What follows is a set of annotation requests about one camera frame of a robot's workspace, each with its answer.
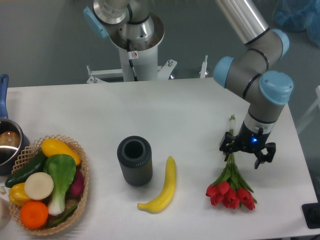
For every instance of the orange fruit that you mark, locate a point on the orange fruit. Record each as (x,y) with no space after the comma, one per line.
(33,214)

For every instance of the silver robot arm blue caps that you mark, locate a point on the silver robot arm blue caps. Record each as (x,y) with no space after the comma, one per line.
(248,76)

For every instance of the green bok choy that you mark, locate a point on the green bok choy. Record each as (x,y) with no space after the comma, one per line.
(62,169)

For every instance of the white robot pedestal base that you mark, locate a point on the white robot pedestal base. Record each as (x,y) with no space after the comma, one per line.
(137,46)

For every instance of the blue plastic bag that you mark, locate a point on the blue plastic bag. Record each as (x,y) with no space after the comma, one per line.
(299,16)

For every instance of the red tulip bouquet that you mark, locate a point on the red tulip bouquet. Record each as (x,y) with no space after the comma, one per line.
(230,188)

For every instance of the yellow squash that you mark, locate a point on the yellow squash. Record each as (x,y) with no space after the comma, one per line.
(53,146)

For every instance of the green cucumber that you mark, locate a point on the green cucumber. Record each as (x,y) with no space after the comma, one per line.
(35,165)

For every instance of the garlic clove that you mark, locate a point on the garlic clove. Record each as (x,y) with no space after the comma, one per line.
(3,190)

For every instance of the dark grey ribbed vase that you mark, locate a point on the dark grey ribbed vase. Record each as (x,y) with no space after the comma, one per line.
(134,155)

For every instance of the blue handled saucepan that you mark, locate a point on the blue handled saucepan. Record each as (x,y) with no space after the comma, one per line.
(12,138)

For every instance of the yellow bell pepper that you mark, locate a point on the yellow bell pepper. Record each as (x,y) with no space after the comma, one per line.
(18,196)

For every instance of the black device at table corner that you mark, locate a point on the black device at table corner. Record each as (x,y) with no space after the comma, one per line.
(311,212)

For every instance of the green chili pepper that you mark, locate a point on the green chili pepper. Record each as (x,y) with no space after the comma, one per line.
(62,218)

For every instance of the purple eggplant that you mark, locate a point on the purple eggplant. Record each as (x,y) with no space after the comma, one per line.
(77,186)

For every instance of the white metal stand right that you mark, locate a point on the white metal stand right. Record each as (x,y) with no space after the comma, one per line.
(310,114)

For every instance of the woven wicker basket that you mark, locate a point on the woven wicker basket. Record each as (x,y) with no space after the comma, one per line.
(26,155)

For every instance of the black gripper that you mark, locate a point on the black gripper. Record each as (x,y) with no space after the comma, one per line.
(250,139)

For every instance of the yellow banana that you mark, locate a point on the yellow banana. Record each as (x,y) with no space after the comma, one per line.
(166,195)

